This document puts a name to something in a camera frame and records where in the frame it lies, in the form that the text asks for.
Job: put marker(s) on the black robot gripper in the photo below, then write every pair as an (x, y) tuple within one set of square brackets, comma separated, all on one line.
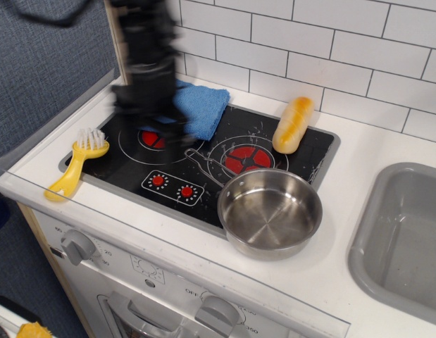
[(148, 101)]

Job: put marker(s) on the yellow dish brush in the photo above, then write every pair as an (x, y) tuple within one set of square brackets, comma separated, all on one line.
[(90, 144)]

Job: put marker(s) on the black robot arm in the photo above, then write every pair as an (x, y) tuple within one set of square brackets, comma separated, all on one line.
[(146, 23)]

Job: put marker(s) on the black toy stove top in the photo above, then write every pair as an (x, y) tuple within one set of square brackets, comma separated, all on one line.
[(187, 189)]

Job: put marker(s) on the blue folded cloth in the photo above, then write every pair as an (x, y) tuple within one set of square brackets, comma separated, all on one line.
[(203, 107)]

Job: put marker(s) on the toy bread loaf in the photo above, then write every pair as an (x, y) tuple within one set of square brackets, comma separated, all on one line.
[(292, 125)]

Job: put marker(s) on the stainless steel saucepan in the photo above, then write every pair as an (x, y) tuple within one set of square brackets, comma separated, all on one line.
[(269, 214)]

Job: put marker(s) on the grey left oven knob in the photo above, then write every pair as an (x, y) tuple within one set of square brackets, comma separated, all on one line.
[(77, 246)]

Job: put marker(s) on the grey oven knob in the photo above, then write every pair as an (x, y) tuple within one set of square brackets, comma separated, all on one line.
[(217, 315), (77, 246)]

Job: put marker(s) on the grey right oven knob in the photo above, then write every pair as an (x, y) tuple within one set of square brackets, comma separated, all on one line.
[(217, 315)]

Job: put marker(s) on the yellow object bottom left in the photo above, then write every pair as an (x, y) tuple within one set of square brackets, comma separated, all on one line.
[(29, 330)]

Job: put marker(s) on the grey sink basin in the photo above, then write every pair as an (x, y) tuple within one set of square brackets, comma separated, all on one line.
[(393, 255)]

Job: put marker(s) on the oven door with handle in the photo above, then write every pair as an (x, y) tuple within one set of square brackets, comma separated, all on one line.
[(144, 317)]

